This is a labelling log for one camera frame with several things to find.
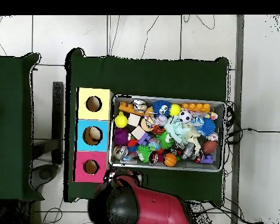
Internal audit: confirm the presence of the white baseball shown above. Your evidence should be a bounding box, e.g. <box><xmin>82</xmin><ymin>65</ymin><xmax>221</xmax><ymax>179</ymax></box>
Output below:
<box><xmin>157</xmin><ymin>115</ymin><xmax>169</xmax><ymax>127</ymax></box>

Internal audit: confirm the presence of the orange basketball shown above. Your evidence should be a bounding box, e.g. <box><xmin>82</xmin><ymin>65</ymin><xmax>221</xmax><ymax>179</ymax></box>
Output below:
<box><xmin>163</xmin><ymin>153</ymin><xmax>177</xmax><ymax>167</ymax></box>

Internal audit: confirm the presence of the side table with green cloth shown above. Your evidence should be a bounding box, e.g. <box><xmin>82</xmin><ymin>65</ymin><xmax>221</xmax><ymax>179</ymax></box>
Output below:
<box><xmin>0</xmin><ymin>52</ymin><xmax>44</xmax><ymax>202</ymax></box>

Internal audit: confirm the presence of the yellow tennis ball with handle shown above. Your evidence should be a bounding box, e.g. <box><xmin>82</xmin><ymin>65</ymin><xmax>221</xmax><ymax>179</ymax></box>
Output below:
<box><xmin>114</xmin><ymin>111</ymin><xmax>128</xmax><ymax>128</ymax></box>

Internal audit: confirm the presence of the black power cable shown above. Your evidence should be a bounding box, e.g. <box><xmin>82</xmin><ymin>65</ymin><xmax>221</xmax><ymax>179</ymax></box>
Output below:
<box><xmin>226</xmin><ymin>127</ymin><xmax>280</xmax><ymax>141</ymax></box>

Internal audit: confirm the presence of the black stand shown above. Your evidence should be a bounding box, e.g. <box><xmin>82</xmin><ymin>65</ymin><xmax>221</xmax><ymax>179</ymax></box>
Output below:
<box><xmin>32</xmin><ymin>81</ymin><xmax>64</xmax><ymax>164</ymax></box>

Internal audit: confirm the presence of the black and white soccer ball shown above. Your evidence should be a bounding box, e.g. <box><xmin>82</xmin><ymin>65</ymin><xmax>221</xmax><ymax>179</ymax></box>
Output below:
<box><xmin>178</xmin><ymin>110</ymin><xmax>193</xmax><ymax>124</ymax></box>

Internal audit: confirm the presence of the blue spiky monster toy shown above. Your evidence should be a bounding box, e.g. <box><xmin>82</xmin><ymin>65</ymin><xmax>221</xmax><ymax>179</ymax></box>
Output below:
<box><xmin>152</xmin><ymin>100</ymin><xmax>172</xmax><ymax>117</ymax></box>

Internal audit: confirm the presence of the plain yellow ball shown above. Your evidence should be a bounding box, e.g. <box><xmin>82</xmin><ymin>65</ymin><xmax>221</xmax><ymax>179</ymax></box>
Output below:
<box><xmin>169</xmin><ymin>103</ymin><xmax>182</xmax><ymax>117</ymax></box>

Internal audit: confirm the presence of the orange four-stud building block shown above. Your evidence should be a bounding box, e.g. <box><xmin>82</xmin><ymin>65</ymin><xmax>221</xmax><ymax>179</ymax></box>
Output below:
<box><xmin>181</xmin><ymin>103</ymin><xmax>211</xmax><ymax>113</ymax></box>

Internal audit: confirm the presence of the wooden box with three holes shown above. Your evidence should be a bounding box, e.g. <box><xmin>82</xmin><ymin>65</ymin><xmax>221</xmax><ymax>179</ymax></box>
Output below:
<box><xmin>73</xmin><ymin>87</ymin><xmax>114</xmax><ymax>183</ymax></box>

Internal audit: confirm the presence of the brown football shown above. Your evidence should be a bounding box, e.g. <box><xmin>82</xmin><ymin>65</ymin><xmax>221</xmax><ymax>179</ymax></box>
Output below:
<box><xmin>202</xmin><ymin>139</ymin><xmax>218</xmax><ymax>155</ymax></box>

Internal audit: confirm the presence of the mint green cloth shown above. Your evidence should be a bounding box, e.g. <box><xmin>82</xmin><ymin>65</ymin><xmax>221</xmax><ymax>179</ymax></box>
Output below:
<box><xmin>164</xmin><ymin>115</ymin><xmax>194</xmax><ymax>146</ymax></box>

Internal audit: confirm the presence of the clear mesh bin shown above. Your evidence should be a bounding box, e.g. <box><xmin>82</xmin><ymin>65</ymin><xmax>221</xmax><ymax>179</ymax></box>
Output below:
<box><xmin>108</xmin><ymin>94</ymin><xmax>226</xmax><ymax>173</ymax></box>

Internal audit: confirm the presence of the grey floor rail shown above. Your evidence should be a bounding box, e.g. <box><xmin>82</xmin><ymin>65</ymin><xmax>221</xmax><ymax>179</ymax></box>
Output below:
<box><xmin>230</xmin><ymin>15</ymin><xmax>245</xmax><ymax>224</ymax></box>

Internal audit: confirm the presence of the purple spiky monster toy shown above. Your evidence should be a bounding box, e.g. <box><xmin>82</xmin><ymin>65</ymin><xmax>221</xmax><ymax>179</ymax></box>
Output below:
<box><xmin>113</xmin><ymin>127</ymin><xmax>130</xmax><ymax>146</ymax></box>

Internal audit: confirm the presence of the grey stand foot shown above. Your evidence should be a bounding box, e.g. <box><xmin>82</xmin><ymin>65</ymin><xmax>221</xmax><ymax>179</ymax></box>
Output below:
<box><xmin>31</xmin><ymin>164</ymin><xmax>59</xmax><ymax>190</ymax></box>

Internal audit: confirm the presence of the blue spiky ball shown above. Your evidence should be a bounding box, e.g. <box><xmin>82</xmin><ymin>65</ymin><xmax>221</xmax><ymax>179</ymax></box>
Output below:
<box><xmin>197</xmin><ymin>117</ymin><xmax>216</xmax><ymax>137</ymax></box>

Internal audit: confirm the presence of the dark green tablecloth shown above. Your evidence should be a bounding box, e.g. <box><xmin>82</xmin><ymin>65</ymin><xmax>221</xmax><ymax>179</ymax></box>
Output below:
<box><xmin>64</xmin><ymin>47</ymin><xmax>230</xmax><ymax>207</ymax></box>

